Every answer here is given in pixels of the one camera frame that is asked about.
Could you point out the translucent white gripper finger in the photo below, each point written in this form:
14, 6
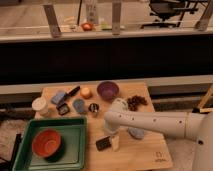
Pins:
115, 142

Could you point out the orange bowl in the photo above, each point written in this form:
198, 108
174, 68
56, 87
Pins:
46, 143

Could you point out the white lidded cup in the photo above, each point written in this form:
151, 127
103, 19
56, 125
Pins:
40, 105

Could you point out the black rectangular eraser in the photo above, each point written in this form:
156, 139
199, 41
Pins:
103, 143

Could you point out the blue sponge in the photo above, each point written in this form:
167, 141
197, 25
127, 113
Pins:
58, 97

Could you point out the wooden cutting board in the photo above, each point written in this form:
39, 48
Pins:
133, 155

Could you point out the grey blue round object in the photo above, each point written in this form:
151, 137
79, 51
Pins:
79, 106

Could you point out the orange round fruit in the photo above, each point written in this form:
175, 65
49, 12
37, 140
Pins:
86, 93

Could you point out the purple bowl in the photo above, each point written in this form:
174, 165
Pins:
108, 90

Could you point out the red round background object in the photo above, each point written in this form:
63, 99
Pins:
87, 26

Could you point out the black office chair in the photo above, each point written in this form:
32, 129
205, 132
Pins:
170, 13

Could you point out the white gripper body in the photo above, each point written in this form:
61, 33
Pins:
110, 129

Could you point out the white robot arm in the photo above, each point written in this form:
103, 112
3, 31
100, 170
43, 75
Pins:
192, 126

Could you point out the small metal cup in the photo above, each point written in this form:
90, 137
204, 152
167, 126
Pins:
94, 109

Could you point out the light blue cloth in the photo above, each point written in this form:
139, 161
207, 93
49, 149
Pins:
136, 133

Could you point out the small black box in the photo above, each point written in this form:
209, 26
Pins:
63, 109

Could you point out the green plastic tray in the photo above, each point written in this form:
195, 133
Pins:
69, 157

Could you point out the bunch of dark grapes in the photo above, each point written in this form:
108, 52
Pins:
135, 101

